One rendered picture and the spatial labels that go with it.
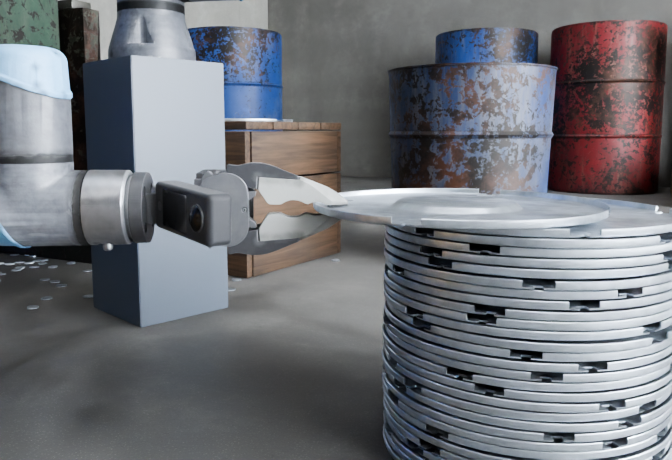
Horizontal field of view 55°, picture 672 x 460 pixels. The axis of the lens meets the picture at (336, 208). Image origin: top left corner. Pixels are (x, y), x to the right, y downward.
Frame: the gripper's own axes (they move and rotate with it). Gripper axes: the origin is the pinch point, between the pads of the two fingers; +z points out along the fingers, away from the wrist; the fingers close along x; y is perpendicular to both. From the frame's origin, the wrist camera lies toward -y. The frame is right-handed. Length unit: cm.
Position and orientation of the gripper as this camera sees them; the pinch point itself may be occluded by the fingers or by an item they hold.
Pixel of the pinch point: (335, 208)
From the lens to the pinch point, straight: 64.5
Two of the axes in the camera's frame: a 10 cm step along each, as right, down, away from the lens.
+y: -0.9, -1.2, 9.9
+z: 10.0, -0.1, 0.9
